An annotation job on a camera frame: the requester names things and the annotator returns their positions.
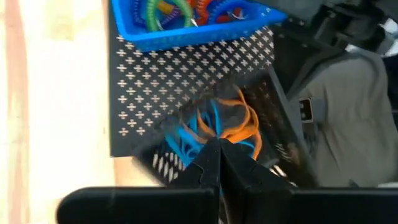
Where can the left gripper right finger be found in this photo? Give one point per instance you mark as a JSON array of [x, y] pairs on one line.
[[248, 186]]

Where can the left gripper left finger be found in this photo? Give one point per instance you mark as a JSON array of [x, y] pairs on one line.
[[202, 180]]

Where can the black plastic basket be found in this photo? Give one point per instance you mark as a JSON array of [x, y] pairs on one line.
[[280, 124]]

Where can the black perforated metal shelf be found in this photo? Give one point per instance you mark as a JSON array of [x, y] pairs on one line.
[[149, 93]]

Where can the blue plastic basket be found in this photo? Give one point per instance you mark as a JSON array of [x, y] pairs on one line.
[[186, 35]]

